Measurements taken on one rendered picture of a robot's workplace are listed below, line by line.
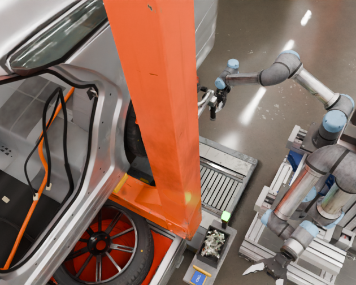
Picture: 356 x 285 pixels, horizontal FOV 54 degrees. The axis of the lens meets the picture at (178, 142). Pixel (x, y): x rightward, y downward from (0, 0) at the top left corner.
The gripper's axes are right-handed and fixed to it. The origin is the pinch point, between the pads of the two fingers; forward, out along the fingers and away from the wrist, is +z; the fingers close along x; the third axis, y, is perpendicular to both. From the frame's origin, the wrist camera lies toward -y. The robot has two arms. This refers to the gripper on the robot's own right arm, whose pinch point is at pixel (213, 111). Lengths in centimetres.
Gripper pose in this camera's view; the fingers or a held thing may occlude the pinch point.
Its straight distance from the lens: 230.2
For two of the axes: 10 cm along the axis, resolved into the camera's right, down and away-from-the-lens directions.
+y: -0.7, -5.4, -8.4
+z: -4.8, 7.6, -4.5
